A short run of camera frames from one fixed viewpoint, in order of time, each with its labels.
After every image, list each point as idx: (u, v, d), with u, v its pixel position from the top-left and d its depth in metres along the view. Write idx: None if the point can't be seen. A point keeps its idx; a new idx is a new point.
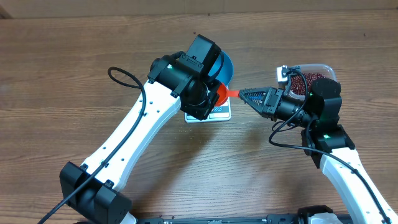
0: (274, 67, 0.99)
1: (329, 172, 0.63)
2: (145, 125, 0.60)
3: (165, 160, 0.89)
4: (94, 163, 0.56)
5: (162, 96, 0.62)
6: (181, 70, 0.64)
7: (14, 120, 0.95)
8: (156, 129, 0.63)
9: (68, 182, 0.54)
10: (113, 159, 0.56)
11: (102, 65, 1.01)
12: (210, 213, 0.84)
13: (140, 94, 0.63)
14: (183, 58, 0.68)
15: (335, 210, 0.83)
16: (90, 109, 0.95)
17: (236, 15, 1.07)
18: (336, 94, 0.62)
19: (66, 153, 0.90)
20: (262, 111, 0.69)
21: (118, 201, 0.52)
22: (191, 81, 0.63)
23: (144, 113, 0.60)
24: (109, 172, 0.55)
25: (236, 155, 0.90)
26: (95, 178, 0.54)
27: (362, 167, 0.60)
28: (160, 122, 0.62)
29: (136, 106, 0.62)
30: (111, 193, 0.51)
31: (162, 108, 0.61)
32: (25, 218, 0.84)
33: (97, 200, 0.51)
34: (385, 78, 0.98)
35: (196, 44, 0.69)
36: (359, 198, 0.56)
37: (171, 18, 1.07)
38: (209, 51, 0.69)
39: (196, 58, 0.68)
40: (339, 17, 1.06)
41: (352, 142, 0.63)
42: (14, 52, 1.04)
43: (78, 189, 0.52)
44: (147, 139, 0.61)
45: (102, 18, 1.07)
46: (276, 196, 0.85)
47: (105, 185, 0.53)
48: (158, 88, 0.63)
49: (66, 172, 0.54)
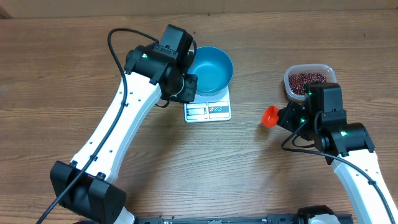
0: (273, 67, 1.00)
1: (342, 177, 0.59)
2: (129, 115, 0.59)
3: (165, 160, 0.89)
4: (81, 158, 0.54)
5: (142, 85, 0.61)
6: (157, 58, 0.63)
7: (13, 120, 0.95)
8: (140, 119, 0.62)
9: (59, 180, 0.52)
10: (101, 152, 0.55)
11: (102, 65, 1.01)
12: (210, 213, 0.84)
13: (120, 86, 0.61)
14: (157, 48, 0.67)
15: (335, 210, 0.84)
16: (90, 109, 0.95)
17: (236, 14, 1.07)
18: (334, 85, 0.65)
19: (66, 153, 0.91)
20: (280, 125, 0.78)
21: (112, 191, 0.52)
22: (169, 68, 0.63)
23: (127, 104, 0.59)
24: (99, 165, 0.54)
25: (236, 155, 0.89)
26: (86, 173, 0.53)
27: (381, 175, 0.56)
28: (143, 111, 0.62)
29: (117, 98, 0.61)
30: (104, 185, 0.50)
31: (143, 97, 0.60)
32: (25, 218, 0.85)
33: (91, 193, 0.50)
34: (385, 78, 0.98)
35: (167, 33, 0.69)
36: (372, 211, 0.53)
37: (171, 18, 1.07)
38: (181, 39, 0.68)
39: (170, 47, 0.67)
40: (339, 17, 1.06)
41: (372, 142, 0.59)
42: (14, 52, 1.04)
43: (69, 186, 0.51)
44: (133, 128, 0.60)
45: (102, 19, 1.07)
46: (276, 196, 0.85)
47: (96, 177, 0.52)
48: (137, 78, 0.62)
49: (55, 172, 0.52)
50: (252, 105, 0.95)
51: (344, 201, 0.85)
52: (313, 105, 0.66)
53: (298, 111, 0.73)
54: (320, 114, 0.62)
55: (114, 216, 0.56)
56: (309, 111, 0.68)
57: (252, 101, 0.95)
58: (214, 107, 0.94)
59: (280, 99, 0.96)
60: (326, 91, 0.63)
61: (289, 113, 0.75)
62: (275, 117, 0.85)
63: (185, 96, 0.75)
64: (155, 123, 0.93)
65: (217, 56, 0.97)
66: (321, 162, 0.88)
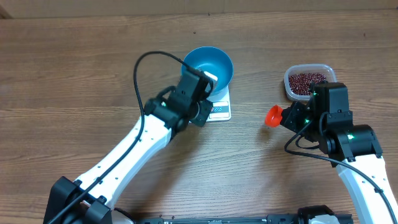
0: (274, 67, 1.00)
1: (346, 182, 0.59)
2: (140, 150, 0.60)
3: (165, 160, 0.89)
4: (86, 180, 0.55)
5: (157, 127, 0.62)
6: (172, 108, 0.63)
7: (13, 120, 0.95)
8: (147, 156, 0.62)
9: (60, 196, 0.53)
10: (108, 177, 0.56)
11: (102, 65, 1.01)
12: (210, 213, 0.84)
13: (138, 122, 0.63)
14: (173, 94, 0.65)
15: (335, 210, 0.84)
16: (90, 109, 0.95)
17: (236, 14, 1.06)
18: (339, 85, 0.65)
19: (66, 153, 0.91)
20: (284, 125, 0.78)
21: (106, 219, 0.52)
22: (181, 120, 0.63)
23: (140, 139, 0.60)
24: (103, 188, 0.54)
25: (236, 155, 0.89)
26: (88, 194, 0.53)
27: (388, 182, 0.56)
28: (153, 149, 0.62)
29: (132, 133, 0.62)
30: (104, 209, 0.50)
31: (157, 136, 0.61)
32: (25, 218, 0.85)
33: (87, 216, 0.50)
34: (385, 78, 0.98)
35: (184, 79, 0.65)
36: (377, 218, 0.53)
37: (171, 18, 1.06)
38: (197, 86, 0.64)
39: (185, 93, 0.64)
40: (339, 17, 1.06)
41: (380, 147, 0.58)
42: (14, 52, 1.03)
43: (69, 205, 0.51)
44: (139, 163, 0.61)
45: (102, 18, 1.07)
46: (276, 196, 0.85)
47: (97, 200, 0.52)
48: (153, 121, 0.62)
49: (58, 187, 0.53)
50: (252, 105, 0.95)
51: (344, 201, 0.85)
52: (317, 106, 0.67)
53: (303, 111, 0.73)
54: (326, 115, 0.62)
55: None
56: (313, 112, 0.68)
57: (252, 101, 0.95)
58: (215, 107, 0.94)
59: (280, 99, 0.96)
60: (331, 92, 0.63)
61: (293, 113, 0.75)
62: (278, 116, 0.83)
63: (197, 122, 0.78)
64: None
65: (217, 56, 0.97)
66: (321, 162, 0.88)
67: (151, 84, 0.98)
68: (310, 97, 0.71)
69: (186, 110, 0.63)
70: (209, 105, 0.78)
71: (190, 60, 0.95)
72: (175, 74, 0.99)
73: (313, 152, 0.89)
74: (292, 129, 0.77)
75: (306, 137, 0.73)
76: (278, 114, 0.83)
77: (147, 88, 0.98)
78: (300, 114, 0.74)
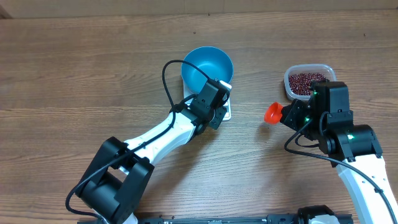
0: (274, 67, 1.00)
1: (346, 182, 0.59)
2: (172, 134, 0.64)
3: (166, 160, 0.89)
4: (133, 141, 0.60)
5: (186, 121, 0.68)
6: (194, 113, 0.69)
7: (13, 120, 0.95)
8: (176, 142, 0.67)
9: (107, 153, 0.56)
10: (150, 145, 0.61)
11: (102, 65, 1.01)
12: (210, 213, 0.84)
13: (170, 115, 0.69)
14: (194, 101, 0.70)
15: (335, 210, 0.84)
16: (90, 109, 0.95)
17: (236, 15, 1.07)
18: (340, 84, 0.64)
19: (66, 153, 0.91)
20: (285, 123, 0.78)
21: (145, 180, 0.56)
22: (200, 125, 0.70)
23: (173, 126, 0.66)
24: (146, 153, 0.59)
25: (236, 155, 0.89)
26: (135, 154, 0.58)
27: (388, 181, 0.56)
28: (181, 138, 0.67)
29: (165, 121, 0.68)
30: (147, 167, 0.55)
31: (186, 127, 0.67)
32: (25, 218, 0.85)
33: (133, 172, 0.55)
34: (385, 78, 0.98)
35: (204, 88, 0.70)
36: (377, 219, 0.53)
37: (171, 18, 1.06)
38: (216, 96, 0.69)
39: (204, 102, 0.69)
40: (339, 17, 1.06)
41: (380, 147, 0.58)
42: (14, 52, 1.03)
43: (117, 159, 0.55)
44: (169, 147, 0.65)
45: (102, 19, 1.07)
46: (276, 196, 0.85)
47: (143, 159, 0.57)
48: (182, 119, 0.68)
49: (108, 144, 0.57)
50: (252, 105, 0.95)
51: (344, 201, 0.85)
52: (317, 106, 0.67)
53: (303, 109, 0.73)
54: (326, 115, 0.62)
55: (124, 217, 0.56)
56: (313, 112, 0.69)
57: (252, 101, 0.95)
58: None
59: (280, 99, 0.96)
60: (331, 92, 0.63)
61: (293, 111, 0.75)
62: (278, 113, 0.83)
63: (211, 124, 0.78)
64: (155, 123, 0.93)
65: (217, 56, 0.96)
66: (321, 162, 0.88)
67: (151, 84, 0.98)
68: (311, 96, 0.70)
69: (206, 116, 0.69)
70: (223, 110, 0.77)
71: (189, 60, 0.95)
72: (175, 73, 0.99)
73: (313, 152, 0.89)
74: (293, 127, 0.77)
75: (306, 135, 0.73)
76: (278, 110, 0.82)
77: (147, 88, 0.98)
78: (300, 112, 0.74)
